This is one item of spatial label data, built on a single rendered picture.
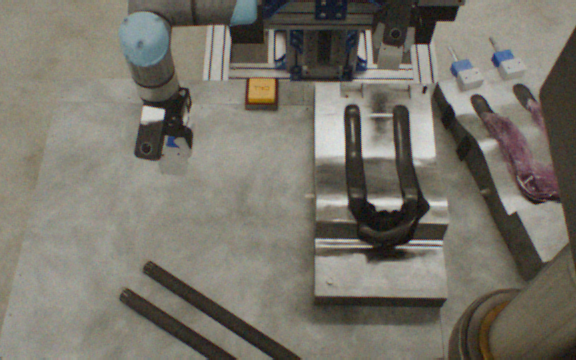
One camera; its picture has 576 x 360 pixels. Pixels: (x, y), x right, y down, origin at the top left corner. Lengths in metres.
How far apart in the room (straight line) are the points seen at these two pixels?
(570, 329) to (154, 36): 0.78
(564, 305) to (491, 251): 1.01
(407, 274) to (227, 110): 0.59
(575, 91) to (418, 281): 1.03
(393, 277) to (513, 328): 0.81
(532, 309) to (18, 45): 2.66
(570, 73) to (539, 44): 2.62
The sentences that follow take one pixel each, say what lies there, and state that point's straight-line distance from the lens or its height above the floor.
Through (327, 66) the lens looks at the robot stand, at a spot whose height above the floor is 0.36.
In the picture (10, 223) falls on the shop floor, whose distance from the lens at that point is 2.49.
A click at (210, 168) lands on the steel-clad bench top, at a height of 0.80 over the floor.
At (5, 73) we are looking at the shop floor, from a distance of 2.88.
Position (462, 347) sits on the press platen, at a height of 1.54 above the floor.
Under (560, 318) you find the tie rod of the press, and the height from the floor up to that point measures 1.68.
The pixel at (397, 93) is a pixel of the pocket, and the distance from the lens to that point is 1.52.
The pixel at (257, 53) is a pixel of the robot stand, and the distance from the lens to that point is 2.43.
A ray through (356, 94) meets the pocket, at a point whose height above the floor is 0.86.
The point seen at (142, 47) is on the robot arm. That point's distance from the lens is 1.04.
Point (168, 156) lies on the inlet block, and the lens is 1.32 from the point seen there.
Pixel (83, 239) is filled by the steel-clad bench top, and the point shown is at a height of 0.80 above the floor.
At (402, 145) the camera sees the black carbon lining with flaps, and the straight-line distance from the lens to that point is 1.43.
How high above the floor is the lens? 2.07
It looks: 61 degrees down
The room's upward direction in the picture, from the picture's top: straight up
